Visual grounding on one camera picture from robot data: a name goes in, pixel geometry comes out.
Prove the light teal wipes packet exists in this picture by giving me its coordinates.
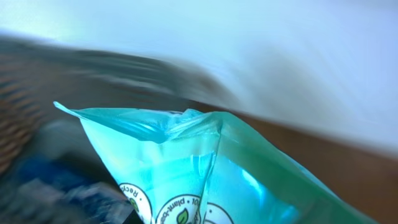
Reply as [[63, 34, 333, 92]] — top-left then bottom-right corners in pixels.
[[67, 108, 371, 224]]

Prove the blue carton box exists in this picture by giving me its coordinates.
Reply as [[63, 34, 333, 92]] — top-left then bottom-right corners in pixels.
[[16, 157, 134, 223]]

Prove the grey plastic basket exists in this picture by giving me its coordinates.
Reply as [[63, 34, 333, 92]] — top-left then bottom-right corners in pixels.
[[1, 35, 234, 170]]

